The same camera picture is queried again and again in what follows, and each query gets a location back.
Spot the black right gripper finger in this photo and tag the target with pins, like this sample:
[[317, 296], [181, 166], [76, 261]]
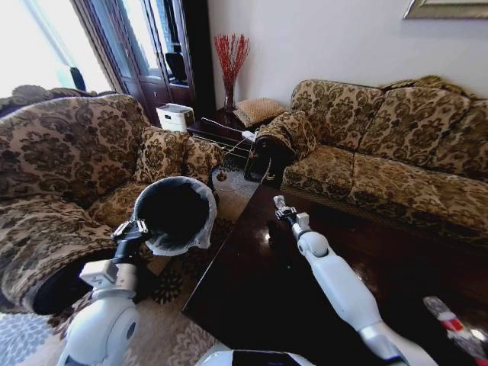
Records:
[[290, 210], [279, 210]]

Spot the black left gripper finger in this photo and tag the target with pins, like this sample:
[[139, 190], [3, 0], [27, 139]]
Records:
[[140, 225], [121, 230]]

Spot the silver wrapper trash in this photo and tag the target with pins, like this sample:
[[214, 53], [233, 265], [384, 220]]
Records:
[[279, 201]]

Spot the black trash bin white liner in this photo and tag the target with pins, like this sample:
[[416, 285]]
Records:
[[175, 213]]

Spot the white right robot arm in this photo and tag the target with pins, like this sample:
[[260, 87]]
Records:
[[335, 278]]

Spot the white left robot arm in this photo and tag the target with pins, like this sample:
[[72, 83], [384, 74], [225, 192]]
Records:
[[103, 328]]

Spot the floral brown throw cushion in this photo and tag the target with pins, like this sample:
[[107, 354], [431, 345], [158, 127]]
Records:
[[162, 156]]

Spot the floral brown armchair sofa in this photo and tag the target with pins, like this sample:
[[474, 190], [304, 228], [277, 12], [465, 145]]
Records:
[[65, 179]]

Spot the dark wooden coffee table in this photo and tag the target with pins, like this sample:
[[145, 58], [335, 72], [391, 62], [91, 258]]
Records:
[[343, 274]]

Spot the dark wooden side table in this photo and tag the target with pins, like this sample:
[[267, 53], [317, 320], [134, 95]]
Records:
[[225, 129]]

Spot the golden woven cushion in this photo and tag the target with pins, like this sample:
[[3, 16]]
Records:
[[259, 110]]

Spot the floral brown long sofa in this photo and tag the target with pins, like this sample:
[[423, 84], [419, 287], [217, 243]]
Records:
[[385, 152]]

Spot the white storage box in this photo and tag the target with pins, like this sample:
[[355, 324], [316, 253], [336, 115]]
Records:
[[173, 116]]

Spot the white robot front shell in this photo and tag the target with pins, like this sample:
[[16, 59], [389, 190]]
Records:
[[259, 356]]

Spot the red branches in glass vase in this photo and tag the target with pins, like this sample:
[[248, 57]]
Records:
[[232, 65]]

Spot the dark tall vase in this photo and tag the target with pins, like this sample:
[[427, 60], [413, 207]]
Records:
[[78, 79]]

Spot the dark wooden glass cabinet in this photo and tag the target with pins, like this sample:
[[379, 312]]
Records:
[[152, 49]]

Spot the olive fringed throw blanket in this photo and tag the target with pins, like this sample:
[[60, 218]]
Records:
[[431, 84]]

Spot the red silver snack wrapper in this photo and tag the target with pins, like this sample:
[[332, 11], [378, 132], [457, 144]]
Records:
[[455, 328]]

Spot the silver picture frame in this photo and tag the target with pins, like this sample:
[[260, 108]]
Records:
[[446, 8]]

